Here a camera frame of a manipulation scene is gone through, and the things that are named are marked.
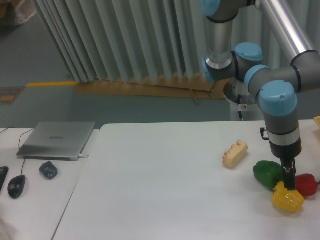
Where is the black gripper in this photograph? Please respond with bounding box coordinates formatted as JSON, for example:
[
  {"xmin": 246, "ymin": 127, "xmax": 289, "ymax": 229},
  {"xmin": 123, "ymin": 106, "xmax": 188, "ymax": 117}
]
[{"xmin": 269, "ymin": 139, "xmax": 302, "ymax": 191}]

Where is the yellow bell pepper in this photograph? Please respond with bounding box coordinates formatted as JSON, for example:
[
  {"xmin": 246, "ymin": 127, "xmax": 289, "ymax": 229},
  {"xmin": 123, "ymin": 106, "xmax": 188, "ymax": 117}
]
[{"xmin": 271, "ymin": 181, "xmax": 305, "ymax": 213}]

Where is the black computer mouse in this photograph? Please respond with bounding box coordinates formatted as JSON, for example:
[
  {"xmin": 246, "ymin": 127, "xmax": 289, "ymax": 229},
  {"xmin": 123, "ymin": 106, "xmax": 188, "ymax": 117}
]
[{"xmin": 7, "ymin": 175, "xmax": 26, "ymax": 200}]

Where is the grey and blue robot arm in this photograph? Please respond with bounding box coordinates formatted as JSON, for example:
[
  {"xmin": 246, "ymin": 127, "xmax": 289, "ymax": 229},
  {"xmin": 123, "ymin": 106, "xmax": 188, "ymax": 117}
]
[{"xmin": 200, "ymin": 0, "xmax": 320, "ymax": 191}]

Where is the green bell pepper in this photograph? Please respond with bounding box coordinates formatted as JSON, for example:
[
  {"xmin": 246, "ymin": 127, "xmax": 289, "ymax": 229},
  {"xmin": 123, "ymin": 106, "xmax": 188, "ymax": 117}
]
[{"xmin": 252, "ymin": 160, "xmax": 283, "ymax": 189}]

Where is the red bell pepper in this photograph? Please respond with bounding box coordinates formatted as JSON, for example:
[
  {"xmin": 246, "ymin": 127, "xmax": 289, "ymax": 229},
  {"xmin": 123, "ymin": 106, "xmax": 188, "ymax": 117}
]
[{"xmin": 295, "ymin": 173, "xmax": 318, "ymax": 197}]

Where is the beige toy cake slice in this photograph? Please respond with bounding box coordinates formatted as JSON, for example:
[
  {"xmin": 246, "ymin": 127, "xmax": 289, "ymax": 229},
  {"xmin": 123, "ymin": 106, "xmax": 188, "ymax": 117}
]
[{"xmin": 222, "ymin": 140, "xmax": 248, "ymax": 169}]

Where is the flat brown cardboard sheet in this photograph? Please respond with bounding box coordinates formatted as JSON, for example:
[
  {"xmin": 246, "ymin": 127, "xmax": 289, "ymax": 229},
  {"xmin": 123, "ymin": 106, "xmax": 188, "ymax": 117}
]
[{"xmin": 73, "ymin": 72, "xmax": 231, "ymax": 105}]

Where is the white laptop charger plug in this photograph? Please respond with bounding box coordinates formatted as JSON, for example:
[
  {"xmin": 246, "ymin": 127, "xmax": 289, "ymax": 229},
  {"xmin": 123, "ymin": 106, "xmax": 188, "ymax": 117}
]
[{"xmin": 78, "ymin": 154, "xmax": 89, "ymax": 159}]

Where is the pale green pleated curtain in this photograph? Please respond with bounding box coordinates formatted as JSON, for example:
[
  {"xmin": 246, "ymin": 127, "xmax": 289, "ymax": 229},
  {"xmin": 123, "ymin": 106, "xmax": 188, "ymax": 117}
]
[{"xmin": 33, "ymin": 0, "xmax": 320, "ymax": 92}]

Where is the dark grey earbud case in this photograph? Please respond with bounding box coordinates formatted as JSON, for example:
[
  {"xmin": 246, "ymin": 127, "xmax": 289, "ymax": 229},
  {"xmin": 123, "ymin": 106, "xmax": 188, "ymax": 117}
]
[{"xmin": 39, "ymin": 161, "xmax": 59, "ymax": 180}]

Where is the silver closed laptop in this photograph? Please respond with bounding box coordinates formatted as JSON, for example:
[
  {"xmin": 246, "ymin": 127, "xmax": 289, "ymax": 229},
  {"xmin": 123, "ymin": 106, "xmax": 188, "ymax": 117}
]
[{"xmin": 16, "ymin": 121, "xmax": 95, "ymax": 161}]

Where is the black keyboard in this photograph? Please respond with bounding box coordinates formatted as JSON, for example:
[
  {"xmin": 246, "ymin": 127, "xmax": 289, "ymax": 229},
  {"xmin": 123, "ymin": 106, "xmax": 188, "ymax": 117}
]
[{"xmin": 0, "ymin": 166, "xmax": 9, "ymax": 192}]

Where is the orange floor sign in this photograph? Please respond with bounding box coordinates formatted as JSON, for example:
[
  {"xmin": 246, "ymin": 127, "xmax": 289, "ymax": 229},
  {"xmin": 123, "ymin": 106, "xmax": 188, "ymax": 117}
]
[{"xmin": 0, "ymin": 86, "xmax": 25, "ymax": 105}]

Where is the clear plastic bag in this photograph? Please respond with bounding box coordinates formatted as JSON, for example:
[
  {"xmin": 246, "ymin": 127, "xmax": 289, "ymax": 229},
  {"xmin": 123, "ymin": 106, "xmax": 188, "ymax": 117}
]
[{"xmin": 0, "ymin": 0, "xmax": 37, "ymax": 27}]

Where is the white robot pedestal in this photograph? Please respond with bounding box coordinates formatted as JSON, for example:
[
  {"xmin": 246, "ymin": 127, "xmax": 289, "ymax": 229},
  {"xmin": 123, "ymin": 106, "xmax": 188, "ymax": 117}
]
[{"xmin": 223, "ymin": 78, "xmax": 264, "ymax": 121}]

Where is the black mouse cable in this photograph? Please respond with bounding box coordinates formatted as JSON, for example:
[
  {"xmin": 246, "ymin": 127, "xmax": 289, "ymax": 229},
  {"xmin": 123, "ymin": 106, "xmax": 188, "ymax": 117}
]
[{"xmin": 18, "ymin": 128, "xmax": 35, "ymax": 177}]

